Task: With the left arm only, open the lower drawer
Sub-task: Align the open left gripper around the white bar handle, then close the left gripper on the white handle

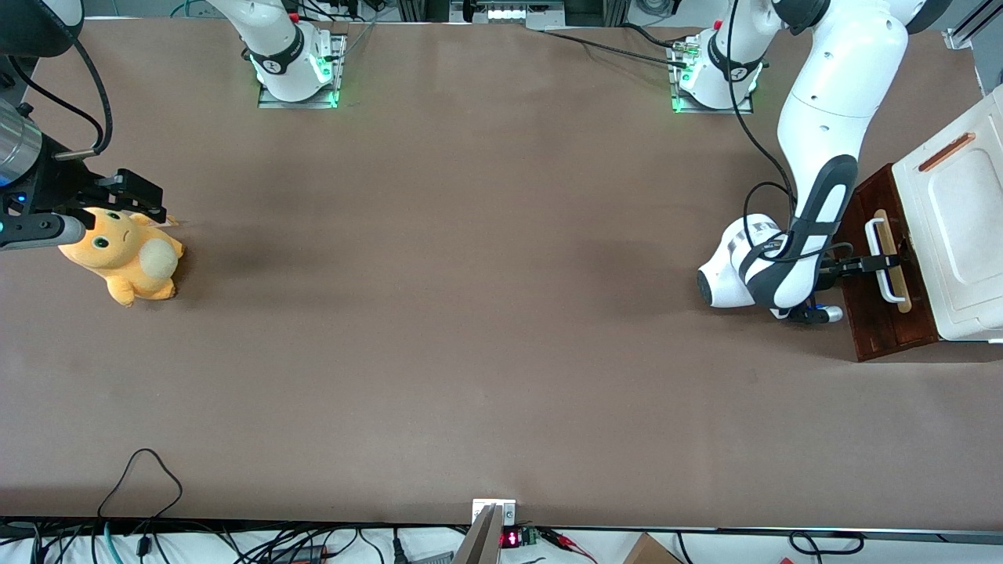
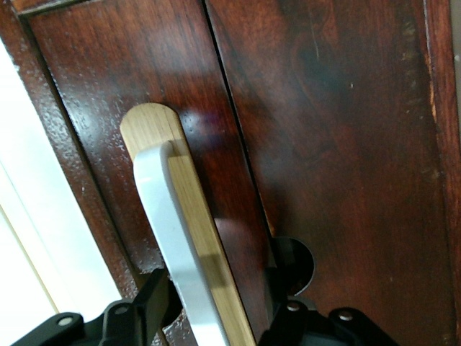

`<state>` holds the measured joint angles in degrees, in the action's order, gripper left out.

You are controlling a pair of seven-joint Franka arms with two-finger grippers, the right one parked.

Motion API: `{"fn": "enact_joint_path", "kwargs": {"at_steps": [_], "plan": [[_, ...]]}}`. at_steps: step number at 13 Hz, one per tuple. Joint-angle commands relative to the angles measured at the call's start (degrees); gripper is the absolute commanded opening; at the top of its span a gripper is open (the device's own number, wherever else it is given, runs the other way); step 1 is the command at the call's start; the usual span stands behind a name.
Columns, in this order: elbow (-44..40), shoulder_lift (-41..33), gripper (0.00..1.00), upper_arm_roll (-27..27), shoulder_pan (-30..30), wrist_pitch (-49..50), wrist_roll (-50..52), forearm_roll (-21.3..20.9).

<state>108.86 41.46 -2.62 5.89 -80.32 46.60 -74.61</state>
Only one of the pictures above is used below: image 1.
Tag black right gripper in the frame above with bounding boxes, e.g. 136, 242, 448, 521
0, 133, 168, 228

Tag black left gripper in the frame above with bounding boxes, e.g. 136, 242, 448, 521
815, 252, 900, 295

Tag light wooden handle backing strip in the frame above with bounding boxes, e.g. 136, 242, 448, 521
872, 208, 914, 314

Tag white drawer handle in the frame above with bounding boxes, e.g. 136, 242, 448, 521
864, 219, 908, 305

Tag dark wooden drawer with handle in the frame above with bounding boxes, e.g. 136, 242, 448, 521
858, 166, 938, 350

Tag dark brown wooden drawer cabinet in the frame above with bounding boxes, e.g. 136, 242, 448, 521
832, 163, 941, 363

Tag orange plush toy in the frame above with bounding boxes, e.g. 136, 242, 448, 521
57, 205, 186, 308

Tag white plastic box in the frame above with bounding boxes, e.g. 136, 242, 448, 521
892, 85, 1003, 344

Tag brown cardboard box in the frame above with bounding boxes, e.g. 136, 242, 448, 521
623, 533, 684, 564

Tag black power adapter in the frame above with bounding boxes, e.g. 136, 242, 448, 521
266, 544, 330, 564

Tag red clip leads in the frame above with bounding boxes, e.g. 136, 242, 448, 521
539, 529, 598, 563

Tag device with white lights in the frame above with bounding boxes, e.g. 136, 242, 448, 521
448, 0, 567, 24

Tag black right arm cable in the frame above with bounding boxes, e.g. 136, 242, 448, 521
0, 35, 115, 161

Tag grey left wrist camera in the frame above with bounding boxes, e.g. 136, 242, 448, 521
784, 304, 845, 325

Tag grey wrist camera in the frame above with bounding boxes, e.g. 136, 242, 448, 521
784, 304, 845, 325
0, 211, 88, 252

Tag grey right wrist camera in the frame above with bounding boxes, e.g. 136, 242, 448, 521
0, 211, 88, 252

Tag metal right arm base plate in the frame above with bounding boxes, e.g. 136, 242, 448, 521
257, 31, 348, 110

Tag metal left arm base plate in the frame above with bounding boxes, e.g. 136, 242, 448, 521
668, 39, 755, 116

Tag aluminium frame profile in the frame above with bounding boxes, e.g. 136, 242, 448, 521
944, 0, 1003, 52

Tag black looped cable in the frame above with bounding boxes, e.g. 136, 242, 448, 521
97, 448, 184, 519

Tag black coiled cable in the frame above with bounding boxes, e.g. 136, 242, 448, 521
788, 530, 865, 557

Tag thick black table cable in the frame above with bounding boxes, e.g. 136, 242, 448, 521
619, 23, 690, 52

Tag thin black table cable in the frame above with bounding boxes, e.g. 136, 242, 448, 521
541, 29, 690, 68

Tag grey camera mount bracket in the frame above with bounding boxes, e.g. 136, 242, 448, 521
453, 499, 518, 564

